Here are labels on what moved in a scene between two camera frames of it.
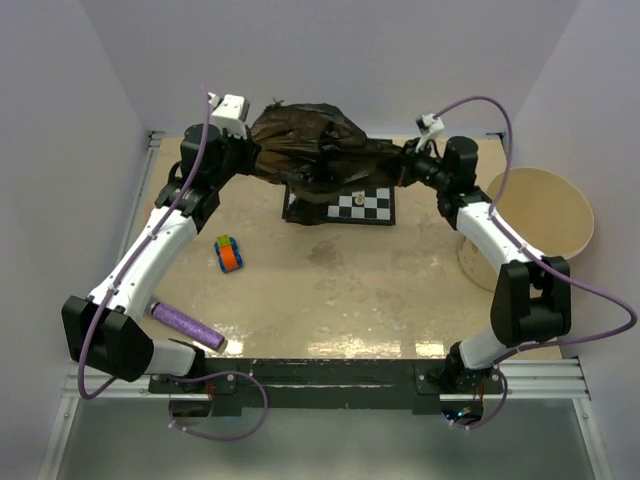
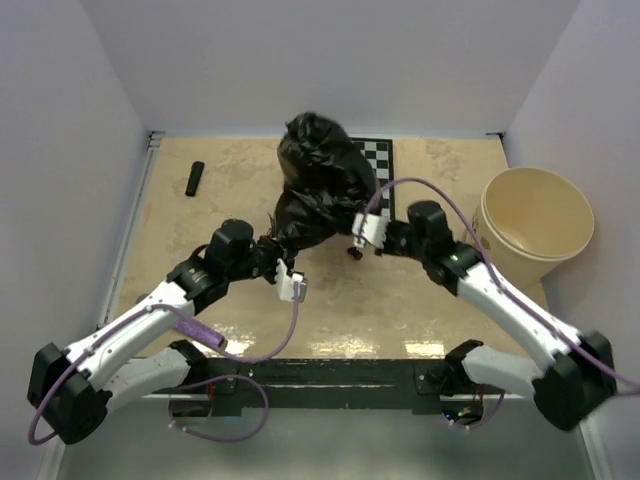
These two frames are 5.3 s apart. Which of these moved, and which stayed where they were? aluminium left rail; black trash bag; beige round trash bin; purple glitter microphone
Moved: black trash bag
Stayed: aluminium left rail; beige round trash bin; purple glitter microphone
